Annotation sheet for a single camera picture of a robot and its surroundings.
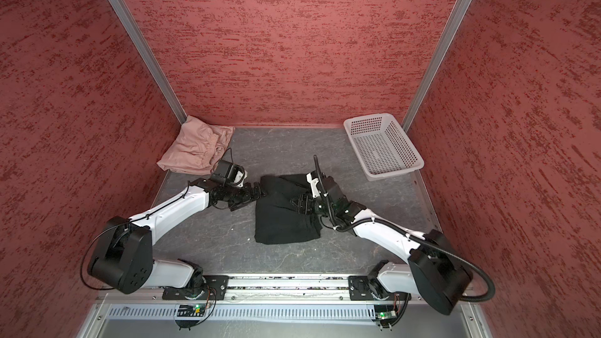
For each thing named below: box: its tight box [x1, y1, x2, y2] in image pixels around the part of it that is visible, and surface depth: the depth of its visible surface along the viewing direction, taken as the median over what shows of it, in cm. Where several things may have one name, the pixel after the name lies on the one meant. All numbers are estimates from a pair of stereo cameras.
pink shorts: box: [156, 115, 236, 176], surface depth 109 cm
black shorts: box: [254, 173, 324, 245], surface depth 87 cm
